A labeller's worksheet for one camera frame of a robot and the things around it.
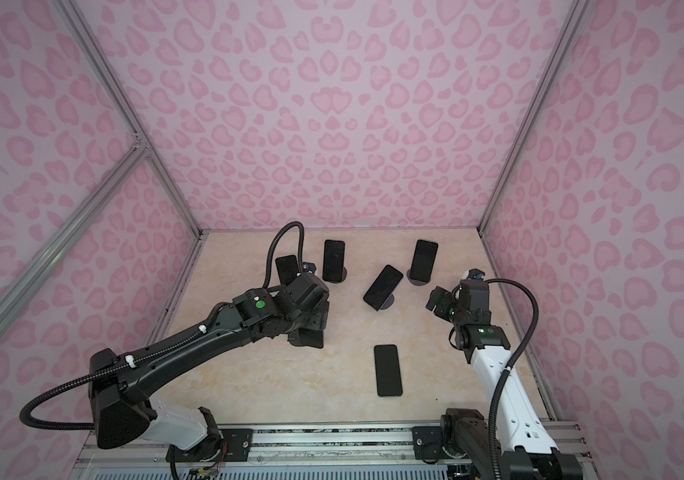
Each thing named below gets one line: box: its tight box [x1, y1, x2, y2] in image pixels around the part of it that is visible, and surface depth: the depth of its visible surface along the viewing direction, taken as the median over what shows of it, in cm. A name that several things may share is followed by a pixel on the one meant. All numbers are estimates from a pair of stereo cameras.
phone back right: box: [409, 239, 439, 283], surface depth 100 cm
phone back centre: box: [322, 240, 345, 283], surface depth 102 cm
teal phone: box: [374, 344, 403, 396], surface depth 87 cm
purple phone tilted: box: [363, 264, 404, 312], surface depth 99 cm
